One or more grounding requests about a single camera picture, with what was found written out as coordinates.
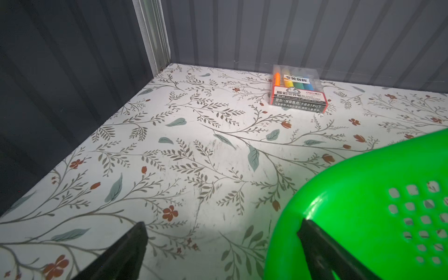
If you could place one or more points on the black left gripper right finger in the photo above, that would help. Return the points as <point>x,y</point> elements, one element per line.
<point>327,259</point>

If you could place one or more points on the coloured marker pack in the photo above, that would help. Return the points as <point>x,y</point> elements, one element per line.
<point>297,88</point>

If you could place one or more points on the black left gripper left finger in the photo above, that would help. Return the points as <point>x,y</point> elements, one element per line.
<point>122,261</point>

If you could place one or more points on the green plastic tray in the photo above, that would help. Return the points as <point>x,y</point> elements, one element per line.
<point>388,208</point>

